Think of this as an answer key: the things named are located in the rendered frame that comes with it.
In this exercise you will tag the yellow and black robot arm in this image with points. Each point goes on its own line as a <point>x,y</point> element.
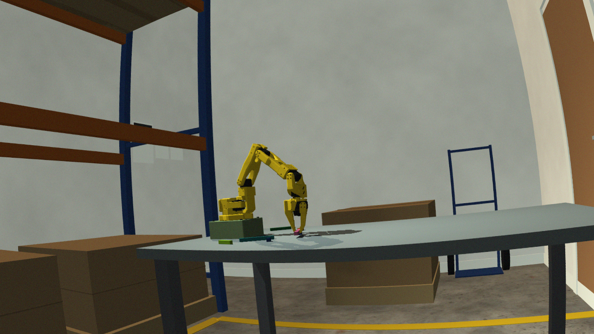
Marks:
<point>258,154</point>

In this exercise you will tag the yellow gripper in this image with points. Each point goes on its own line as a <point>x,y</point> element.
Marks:
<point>298,207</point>

